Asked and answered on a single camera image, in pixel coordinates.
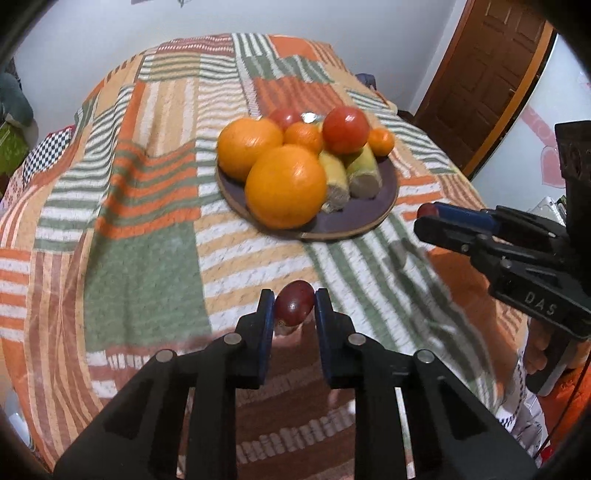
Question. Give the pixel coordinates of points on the striped patchwork blanket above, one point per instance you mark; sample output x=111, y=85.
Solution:
x=138, y=230

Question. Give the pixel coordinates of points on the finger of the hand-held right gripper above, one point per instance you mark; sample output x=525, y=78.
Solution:
x=461, y=214
x=443, y=230

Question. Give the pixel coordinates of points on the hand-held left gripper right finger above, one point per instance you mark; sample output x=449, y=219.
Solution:
x=323, y=341

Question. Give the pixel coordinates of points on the white wardrobe sliding door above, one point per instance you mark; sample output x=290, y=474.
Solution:
x=545, y=138

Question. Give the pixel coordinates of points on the large orange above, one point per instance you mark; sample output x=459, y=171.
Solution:
x=249, y=147
x=285, y=187

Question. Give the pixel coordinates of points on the person's right hand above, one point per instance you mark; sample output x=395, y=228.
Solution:
x=538, y=355

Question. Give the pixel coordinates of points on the checkered cloth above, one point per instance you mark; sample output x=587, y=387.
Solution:
x=46, y=150

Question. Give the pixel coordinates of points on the small tangerine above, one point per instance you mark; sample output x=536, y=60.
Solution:
x=381, y=141
x=303, y=137

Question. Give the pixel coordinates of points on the banana piece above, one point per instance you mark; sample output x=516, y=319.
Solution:
x=364, y=173
x=334, y=181

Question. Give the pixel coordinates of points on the large red tomato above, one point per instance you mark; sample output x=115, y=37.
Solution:
x=345, y=129

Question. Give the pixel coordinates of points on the small red tomato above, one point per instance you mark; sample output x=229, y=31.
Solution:
x=285, y=117

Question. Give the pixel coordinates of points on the dark red jujube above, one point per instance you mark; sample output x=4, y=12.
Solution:
x=295, y=302

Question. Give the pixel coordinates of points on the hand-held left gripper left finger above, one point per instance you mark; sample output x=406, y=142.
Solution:
x=265, y=341

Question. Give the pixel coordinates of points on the purple plate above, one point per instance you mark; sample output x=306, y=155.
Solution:
x=360, y=212

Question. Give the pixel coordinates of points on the brown wooden door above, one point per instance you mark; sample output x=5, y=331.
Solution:
x=485, y=78

